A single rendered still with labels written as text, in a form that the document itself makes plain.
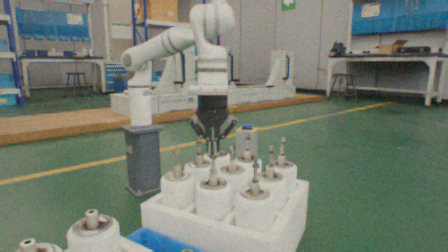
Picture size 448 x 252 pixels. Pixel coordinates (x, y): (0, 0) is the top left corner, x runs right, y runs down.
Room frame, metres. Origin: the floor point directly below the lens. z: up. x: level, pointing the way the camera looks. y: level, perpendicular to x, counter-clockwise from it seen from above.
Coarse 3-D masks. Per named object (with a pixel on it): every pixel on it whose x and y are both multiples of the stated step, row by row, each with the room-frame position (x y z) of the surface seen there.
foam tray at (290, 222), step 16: (160, 192) 0.80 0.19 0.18; (304, 192) 0.82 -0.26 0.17; (144, 208) 0.71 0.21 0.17; (160, 208) 0.70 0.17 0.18; (192, 208) 0.70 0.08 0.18; (288, 208) 0.70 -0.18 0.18; (304, 208) 0.84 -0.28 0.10; (144, 224) 0.72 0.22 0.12; (160, 224) 0.69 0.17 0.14; (176, 224) 0.66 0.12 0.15; (192, 224) 0.64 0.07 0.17; (208, 224) 0.62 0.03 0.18; (224, 224) 0.62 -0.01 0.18; (288, 224) 0.65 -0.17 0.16; (304, 224) 0.86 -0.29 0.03; (192, 240) 0.64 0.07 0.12; (208, 240) 0.62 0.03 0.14; (224, 240) 0.60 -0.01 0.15; (240, 240) 0.58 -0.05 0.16; (256, 240) 0.56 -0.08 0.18; (272, 240) 0.55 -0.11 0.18; (288, 240) 0.66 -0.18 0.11
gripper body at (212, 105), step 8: (200, 96) 0.67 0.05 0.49; (208, 96) 0.66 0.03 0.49; (216, 96) 0.66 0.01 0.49; (224, 96) 0.68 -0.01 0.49; (200, 104) 0.67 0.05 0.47; (208, 104) 0.66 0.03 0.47; (216, 104) 0.66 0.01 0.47; (224, 104) 0.68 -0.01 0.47; (200, 112) 0.69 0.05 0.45; (208, 112) 0.69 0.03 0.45; (216, 112) 0.69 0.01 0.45; (224, 112) 0.68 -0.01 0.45; (200, 120) 0.69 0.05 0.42; (224, 120) 0.69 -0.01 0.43
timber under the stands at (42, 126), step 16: (304, 96) 4.66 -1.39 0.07; (320, 96) 4.69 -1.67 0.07; (64, 112) 2.97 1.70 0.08; (80, 112) 2.97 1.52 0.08; (96, 112) 2.97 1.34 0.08; (112, 112) 2.97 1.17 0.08; (176, 112) 2.96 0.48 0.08; (192, 112) 3.04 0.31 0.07; (0, 128) 2.17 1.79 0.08; (16, 128) 2.16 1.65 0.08; (32, 128) 2.17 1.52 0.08; (48, 128) 2.17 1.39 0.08; (64, 128) 2.22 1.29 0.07; (80, 128) 2.30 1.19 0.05; (96, 128) 2.38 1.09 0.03; (112, 128) 2.47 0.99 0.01; (0, 144) 1.94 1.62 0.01
